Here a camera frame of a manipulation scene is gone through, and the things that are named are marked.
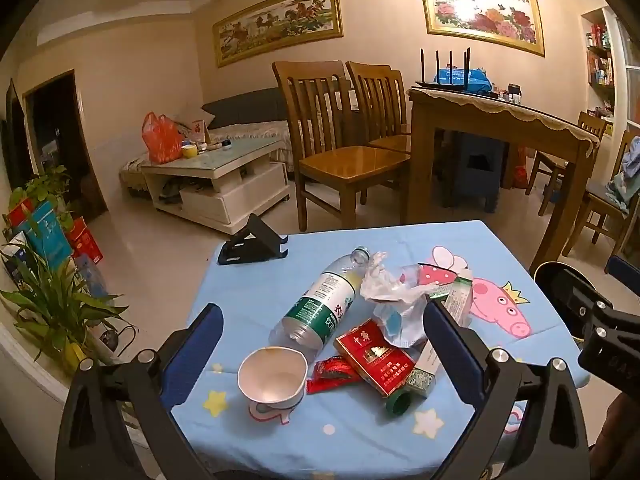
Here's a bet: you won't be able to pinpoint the white tissue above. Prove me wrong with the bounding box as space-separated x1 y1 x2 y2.
360 252 439 349

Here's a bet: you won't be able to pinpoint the black wifi router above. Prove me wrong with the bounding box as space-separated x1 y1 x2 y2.
416 48 471 92

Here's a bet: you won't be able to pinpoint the lace table cover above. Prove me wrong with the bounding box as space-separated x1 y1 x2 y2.
407 88 600 153

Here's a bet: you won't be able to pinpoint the white coffee table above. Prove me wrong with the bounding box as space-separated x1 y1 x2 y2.
141 138 290 235

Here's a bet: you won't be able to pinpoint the far wooden chair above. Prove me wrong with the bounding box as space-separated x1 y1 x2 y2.
525 112 606 217

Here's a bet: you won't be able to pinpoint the red gift box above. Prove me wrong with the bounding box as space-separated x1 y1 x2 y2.
65 217 103 264

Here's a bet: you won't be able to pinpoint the blue cartoon tablecloth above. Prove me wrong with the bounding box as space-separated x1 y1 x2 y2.
170 219 591 480

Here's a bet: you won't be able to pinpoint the white paper cup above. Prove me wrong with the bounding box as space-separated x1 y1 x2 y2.
236 347 308 410

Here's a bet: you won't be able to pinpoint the blue clothes pile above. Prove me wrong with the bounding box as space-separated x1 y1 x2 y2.
605 136 640 214

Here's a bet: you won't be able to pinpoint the horse painting gold frame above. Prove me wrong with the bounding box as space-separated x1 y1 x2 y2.
213 0 343 67

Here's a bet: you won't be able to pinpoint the blue gift box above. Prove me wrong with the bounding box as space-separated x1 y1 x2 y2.
17 202 72 269

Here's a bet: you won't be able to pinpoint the blue plastic bag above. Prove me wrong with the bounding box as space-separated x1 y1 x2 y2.
433 68 492 93

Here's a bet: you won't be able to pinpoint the dark sofa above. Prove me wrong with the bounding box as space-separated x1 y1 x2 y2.
201 88 291 154

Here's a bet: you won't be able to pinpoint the flower painting gold frame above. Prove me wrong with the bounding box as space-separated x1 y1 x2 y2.
422 0 546 56

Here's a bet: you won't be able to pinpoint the wooden dining table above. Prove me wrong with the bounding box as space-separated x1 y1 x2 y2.
406 88 600 272

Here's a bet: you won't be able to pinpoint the orange plastic bag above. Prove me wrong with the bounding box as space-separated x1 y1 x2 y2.
141 112 183 164

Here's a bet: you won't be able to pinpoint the clear plastic water bottle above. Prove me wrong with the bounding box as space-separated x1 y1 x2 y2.
269 246 371 363

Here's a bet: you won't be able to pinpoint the red cigarette pack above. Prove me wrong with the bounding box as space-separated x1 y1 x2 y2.
334 318 416 398

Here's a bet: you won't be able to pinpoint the green potted plant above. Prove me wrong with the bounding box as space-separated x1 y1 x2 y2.
1 166 134 374

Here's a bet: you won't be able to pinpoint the wooden chair with clothes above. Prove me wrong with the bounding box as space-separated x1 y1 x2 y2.
562 127 639 257

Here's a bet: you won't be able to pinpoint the black phone stand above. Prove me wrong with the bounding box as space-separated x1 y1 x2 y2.
218 214 288 266

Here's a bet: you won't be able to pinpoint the blue plastic stool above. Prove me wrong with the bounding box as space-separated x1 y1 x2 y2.
440 131 504 214

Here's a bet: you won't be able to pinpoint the front wooden chair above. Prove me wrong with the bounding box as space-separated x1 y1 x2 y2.
271 61 410 232

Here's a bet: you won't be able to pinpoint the red snack wrapper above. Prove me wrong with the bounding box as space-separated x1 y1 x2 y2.
306 356 361 394

